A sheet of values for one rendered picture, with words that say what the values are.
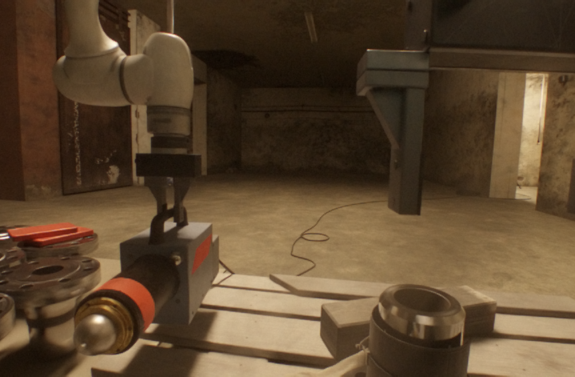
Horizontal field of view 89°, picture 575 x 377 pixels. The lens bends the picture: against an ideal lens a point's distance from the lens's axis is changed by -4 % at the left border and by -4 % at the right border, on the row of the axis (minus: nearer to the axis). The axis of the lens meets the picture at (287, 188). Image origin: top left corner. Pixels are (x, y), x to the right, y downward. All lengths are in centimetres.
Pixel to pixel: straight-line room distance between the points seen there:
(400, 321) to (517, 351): 54
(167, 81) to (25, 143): 396
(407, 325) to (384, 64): 33
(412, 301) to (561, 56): 39
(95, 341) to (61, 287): 49
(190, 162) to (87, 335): 36
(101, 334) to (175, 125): 40
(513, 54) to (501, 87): 567
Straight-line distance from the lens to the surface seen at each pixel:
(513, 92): 598
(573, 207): 30
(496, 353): 92
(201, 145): 868
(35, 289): 97
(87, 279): 100
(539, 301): 124
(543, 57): 26
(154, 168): 71
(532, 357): 96
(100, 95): 75
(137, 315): 52
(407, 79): 21
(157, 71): 69
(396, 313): 45
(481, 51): 23
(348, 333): 74
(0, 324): 86
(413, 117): 21
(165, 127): 68
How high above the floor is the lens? 59
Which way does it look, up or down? 6 degrees down
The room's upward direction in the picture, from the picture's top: 1 degrees clockwise
